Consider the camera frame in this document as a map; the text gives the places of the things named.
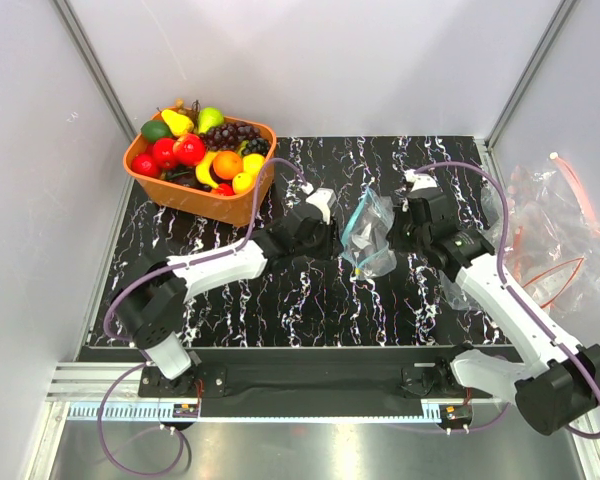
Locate clear blue zip top bag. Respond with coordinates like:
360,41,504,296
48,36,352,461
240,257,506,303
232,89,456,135
341,188,397,282

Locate orange toy orange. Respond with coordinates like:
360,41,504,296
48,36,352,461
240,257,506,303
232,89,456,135
212,151,244,181

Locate yellow toy banana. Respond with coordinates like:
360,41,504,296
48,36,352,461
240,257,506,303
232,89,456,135
195,151,219,189

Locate red toy apple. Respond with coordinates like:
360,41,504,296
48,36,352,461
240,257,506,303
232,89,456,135
173,133,206,167
152,138,178,170
130,153,162,178

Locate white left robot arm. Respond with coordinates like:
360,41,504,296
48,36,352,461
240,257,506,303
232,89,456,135
108,204,342,396

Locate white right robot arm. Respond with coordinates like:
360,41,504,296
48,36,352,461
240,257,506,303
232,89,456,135
387,187,600,440

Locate black marble pattern mat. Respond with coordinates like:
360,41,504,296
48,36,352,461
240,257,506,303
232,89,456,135
86,136,506,347

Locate small yellow toy lemon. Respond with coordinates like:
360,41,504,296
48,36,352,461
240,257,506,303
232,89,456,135
232,172,255,195

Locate small red toy fruit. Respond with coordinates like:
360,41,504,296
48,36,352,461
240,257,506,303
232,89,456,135
211,183,235,197

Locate dark toy blackberry cluster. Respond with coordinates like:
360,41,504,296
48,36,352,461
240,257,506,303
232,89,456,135
241,137,271,156

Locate purple toy grape bunch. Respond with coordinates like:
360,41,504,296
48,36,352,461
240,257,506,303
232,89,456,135
198,121,260,151

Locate pile of spare plastic bags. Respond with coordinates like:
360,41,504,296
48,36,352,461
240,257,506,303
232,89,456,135
504,152,600,319

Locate green toy pear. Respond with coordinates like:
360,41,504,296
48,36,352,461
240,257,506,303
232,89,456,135
198,107,224,134

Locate yellow toy pear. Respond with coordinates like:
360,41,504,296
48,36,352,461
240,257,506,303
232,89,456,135
161,109,194,137

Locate green toy lime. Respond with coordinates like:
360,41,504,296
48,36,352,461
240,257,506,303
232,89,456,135
140,120,172,143

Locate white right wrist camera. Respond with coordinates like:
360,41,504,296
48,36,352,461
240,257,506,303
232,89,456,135
404,169,439,200

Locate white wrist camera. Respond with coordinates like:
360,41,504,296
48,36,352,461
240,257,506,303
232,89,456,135
404,169,439,200
305,188,336,225

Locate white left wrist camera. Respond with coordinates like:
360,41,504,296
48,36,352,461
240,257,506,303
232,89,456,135
305,188,336,225

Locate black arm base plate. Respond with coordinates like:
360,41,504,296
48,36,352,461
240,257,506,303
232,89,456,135
139,346,476,399

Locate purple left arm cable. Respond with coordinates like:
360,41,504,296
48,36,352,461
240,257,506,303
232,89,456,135
96,158,314,476

